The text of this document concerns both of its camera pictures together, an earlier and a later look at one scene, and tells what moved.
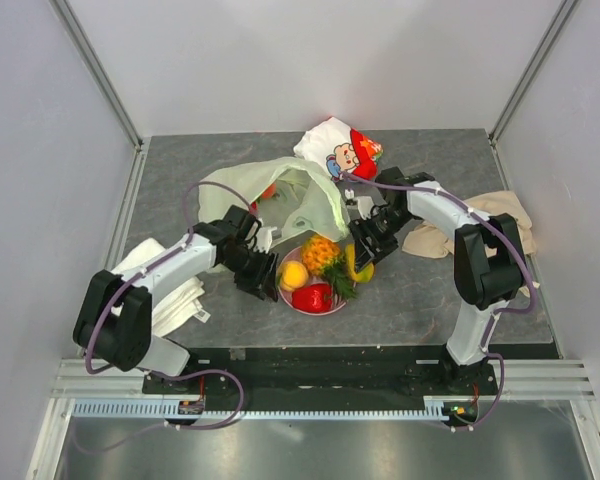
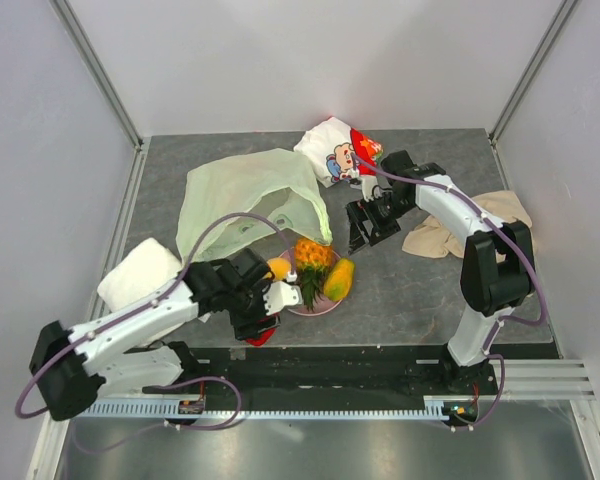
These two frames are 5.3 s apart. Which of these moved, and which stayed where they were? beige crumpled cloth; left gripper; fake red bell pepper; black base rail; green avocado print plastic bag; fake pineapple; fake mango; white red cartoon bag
Moved: fake mango; left gripper; fake pineapple; fake red bell pepper; green avocado print plastic bag
Stayed: beige crumpled cloth; white red cartoon bag; black base rail
